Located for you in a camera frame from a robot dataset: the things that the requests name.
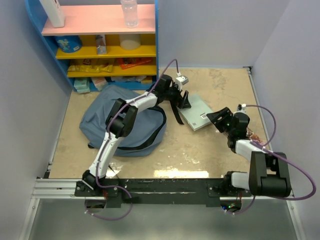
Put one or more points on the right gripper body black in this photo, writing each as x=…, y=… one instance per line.
x=229, y=130

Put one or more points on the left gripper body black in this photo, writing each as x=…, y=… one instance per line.
x=174, y=97

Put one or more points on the pale green bottom book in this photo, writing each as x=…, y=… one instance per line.
x=196, y=116

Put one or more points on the pink book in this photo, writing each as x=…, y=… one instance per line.
x=253, y=136

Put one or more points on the blue grey backpack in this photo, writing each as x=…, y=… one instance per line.
x=130, y=122

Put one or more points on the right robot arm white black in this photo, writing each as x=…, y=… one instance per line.
x=268, y=175

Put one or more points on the orange snack pack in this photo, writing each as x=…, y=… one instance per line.
x=130, y=62

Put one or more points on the yellow snack bag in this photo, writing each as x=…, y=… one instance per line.
x=91, y=65

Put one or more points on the pink white tissue pack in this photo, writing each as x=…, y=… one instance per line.
x=99, y=82

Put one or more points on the white round container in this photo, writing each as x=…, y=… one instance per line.
x=130, y=41

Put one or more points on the silver snack pouch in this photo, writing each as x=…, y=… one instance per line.
x=100, y=42

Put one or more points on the teal tissue packs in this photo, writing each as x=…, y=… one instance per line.
x=82, y=85

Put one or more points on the blue wooden shelf unit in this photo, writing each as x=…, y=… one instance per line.
x=92, y=42

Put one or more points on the clear plastic bottle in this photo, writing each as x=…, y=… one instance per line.
x=130, y=13

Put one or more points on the blue snack cup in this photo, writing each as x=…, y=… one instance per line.
x=69, y=43

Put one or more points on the white tall bottle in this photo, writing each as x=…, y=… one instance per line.
x=54, y=12

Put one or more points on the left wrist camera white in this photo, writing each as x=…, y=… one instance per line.
x=180, y=81

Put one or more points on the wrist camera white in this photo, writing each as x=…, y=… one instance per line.
x=180, y=81
x=242, y=108

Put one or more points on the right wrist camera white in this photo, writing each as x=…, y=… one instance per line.
x=242, y=108

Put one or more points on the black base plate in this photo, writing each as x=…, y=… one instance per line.
x=157, y=191

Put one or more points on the aluminium rail frame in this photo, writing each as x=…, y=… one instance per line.
x=60, y=215

